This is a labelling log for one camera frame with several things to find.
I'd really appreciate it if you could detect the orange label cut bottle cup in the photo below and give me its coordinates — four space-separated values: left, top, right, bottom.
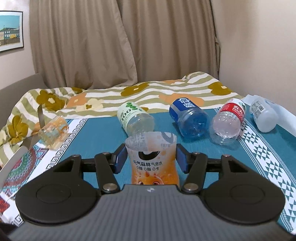
125 132 180 186

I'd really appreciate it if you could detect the blue label bottle cup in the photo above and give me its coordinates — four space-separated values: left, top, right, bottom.
169 97 209 140

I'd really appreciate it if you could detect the red label clear bottle cup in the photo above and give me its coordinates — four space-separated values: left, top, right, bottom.
209 98 246 146

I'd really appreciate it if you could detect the white green label bottle cup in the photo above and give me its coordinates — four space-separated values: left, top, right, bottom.
117 101 155 137

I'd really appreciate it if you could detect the clear orange striped bottle cup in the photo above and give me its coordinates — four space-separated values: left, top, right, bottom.
38 116 69 150

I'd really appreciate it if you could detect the white label frosted bottle cup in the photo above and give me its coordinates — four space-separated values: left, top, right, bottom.
249 95 278 133

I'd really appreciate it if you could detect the teal patterned table cloth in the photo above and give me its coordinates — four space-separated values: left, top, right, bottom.
1 113 295 232

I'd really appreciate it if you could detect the floral striped duvet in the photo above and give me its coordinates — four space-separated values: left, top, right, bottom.
1 72 239 166

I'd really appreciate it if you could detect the grey bed headboard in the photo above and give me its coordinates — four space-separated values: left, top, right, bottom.
0 74 47 128

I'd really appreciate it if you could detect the beige curtain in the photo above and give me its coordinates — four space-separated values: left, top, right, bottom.
30 1 219 89

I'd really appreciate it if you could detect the framed landscape picture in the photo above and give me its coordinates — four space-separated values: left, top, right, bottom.
0 11 24 53

